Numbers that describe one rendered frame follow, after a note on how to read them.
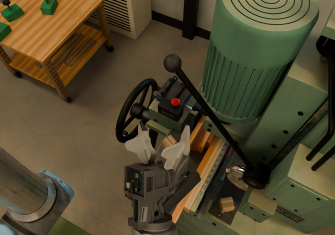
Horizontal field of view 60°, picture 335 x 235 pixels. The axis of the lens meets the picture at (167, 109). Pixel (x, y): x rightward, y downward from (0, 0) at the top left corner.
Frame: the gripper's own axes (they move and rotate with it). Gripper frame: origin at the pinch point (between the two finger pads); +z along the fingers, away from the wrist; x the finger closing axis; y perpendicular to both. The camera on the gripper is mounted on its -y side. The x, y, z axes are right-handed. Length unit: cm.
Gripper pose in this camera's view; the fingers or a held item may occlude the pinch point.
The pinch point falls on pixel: (164, 122)
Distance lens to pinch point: 59.3
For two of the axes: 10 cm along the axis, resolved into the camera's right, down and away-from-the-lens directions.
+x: -6.5, 0.0, 7.6
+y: -7.6, -0.3, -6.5
